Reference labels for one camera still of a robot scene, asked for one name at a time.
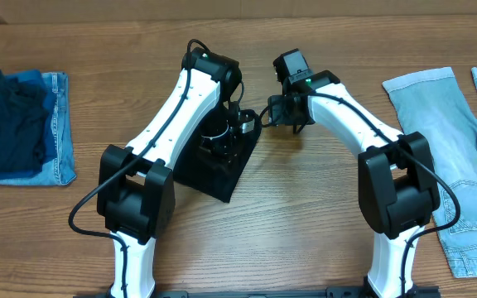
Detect black t-shirt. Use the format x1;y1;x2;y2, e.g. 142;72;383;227
173;109;262;203

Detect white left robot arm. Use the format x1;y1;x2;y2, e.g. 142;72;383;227
97;47;261;297

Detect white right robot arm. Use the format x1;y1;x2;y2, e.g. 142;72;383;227
265;49;441;297

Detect light blue jeans, right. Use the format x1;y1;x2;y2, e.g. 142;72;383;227
383;67;477;278

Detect folded light blue jeans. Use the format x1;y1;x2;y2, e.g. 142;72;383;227
0;70;76;186

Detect folded dark blue shirt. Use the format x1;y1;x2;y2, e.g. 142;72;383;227
0;69;56;179

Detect brown cardboard wall panel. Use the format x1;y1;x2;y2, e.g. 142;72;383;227
0;0;477;24

